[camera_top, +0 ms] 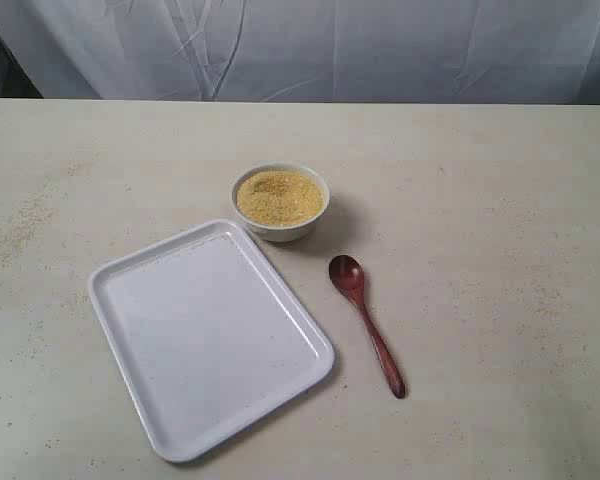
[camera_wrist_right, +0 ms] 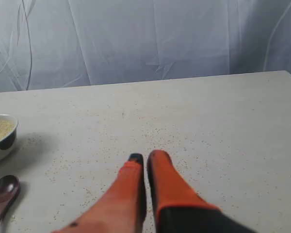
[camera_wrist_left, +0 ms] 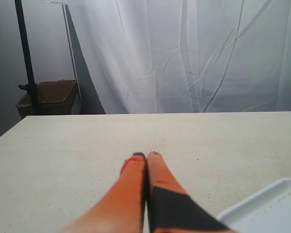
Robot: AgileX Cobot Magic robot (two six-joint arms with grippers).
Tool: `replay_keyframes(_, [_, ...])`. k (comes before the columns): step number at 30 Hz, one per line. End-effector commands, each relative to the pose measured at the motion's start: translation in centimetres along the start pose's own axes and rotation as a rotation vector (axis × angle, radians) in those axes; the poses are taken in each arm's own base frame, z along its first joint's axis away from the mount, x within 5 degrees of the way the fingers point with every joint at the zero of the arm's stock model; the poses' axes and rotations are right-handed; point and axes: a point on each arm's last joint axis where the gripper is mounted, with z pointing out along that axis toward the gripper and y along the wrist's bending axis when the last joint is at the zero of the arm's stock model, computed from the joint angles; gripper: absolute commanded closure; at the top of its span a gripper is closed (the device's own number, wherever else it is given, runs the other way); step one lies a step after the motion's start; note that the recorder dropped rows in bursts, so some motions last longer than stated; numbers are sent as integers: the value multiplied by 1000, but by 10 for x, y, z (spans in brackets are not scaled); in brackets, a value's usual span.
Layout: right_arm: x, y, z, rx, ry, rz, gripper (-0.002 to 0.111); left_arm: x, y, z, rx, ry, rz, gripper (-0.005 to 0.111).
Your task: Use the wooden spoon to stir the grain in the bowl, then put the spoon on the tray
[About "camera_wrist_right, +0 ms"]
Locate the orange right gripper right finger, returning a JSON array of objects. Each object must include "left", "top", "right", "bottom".
[{"left": 147, "top": 150, "right": 252, "bottom": 233}]

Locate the dark wooden spoon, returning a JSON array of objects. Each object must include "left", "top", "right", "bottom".
[{"left": 0, "top": 175, "right": 21, "bottom": 222}]

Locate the white backdrop curtain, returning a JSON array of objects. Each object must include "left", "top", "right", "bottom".
[{"left": 0, "top": 0, "right": 291, "bottom": 92}]

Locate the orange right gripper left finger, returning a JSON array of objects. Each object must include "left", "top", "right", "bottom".
[{"left": 57, "top": 153, "right": 146, "bottom": 233}]

